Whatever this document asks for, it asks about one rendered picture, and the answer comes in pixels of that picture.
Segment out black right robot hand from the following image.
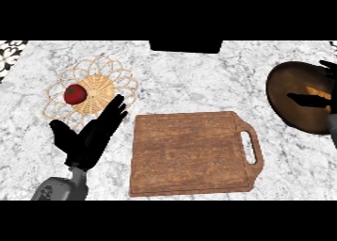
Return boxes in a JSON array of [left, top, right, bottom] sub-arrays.
[[286, 59, 337, 115]]

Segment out brown wooden cutting board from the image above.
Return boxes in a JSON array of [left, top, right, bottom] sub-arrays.
[[129, 110, 266, 198]]

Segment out red tomato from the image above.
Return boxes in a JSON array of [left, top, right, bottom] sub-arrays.
[[63, 84, 89, 105]]

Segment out black appliance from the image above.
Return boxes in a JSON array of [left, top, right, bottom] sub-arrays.
[[148, 40, 225, 55]]

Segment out golden croissant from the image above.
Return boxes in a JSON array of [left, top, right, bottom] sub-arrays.
[[305, 86, 334, 114]]

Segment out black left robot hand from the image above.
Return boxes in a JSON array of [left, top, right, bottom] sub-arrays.
[[48, 93, 131, 172]]

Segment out woven wicker placemat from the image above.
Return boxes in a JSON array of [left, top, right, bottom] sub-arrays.
[[41, 56, 140, 130]]

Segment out dark brown round pan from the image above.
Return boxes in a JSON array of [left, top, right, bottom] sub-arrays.
[[265, 60, 337, 136]]

